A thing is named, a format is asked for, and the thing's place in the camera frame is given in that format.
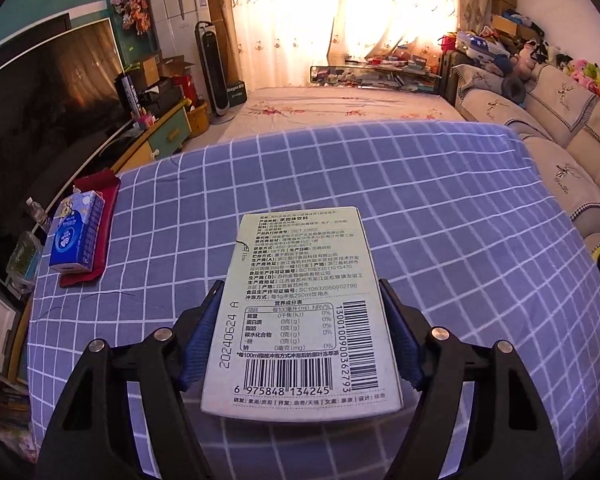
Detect red box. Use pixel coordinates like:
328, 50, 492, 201
172, 74, 201, 106

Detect hanging artificial flowers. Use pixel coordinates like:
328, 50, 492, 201
110, 0, 153, 36

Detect cluttered glass coffee table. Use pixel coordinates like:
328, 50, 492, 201
309, 55, 443, 93

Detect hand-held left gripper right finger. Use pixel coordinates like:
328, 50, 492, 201
377, 279, 563, 480

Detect beige sofa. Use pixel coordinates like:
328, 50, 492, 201
447, 57, 600, 256

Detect dark round cushion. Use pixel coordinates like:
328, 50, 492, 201
500, 75, 527, 106

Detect black tower fan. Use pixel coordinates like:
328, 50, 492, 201
195, 21, 231, 125

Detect blue tissue pack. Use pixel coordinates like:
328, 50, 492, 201
49, 191, 106, 275

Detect floral floor sheet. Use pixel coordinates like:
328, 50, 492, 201
215, 85, 468, 143

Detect yellow and green television cabinet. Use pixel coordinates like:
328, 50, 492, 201
105, 100, 193, 173

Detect blue checked tablecloth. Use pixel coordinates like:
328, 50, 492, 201
27, 120, 600, 480

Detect smaller black television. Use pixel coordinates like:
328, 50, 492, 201
0, 12, 73, 56

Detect black box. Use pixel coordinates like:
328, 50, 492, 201
225, 80, 248, 108

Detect stack of books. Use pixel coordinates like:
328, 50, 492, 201
0, 375, 36, 461

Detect large flat television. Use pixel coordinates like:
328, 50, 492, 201
0, 17, 131, 271

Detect open cardboard box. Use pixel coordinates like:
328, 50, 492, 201
130, 52, 196, 86

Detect pale green tea box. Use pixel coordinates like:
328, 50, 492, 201
200, 206, 405, 422

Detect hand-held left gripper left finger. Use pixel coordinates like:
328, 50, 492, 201
39, 280, 223, 480

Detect yellow basket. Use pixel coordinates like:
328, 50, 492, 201
187, 102, 211, 138

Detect white standing air conditioner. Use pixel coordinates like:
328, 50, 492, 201
145, 0, 213, 66

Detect clear water bottle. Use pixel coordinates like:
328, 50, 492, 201
26, 197, 50, 233

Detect clear glass container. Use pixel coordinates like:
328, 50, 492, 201
6, 232, 43, 293

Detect red tray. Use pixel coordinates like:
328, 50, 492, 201
59, 170, 121, 289

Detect cream embroidered curtain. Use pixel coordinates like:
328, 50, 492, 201
202, 0, 496, 93

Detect pile of plush toys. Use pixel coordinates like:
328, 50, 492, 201
510, 40, 600, 111

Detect star print bag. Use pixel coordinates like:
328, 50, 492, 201
452, 31, 511, 61

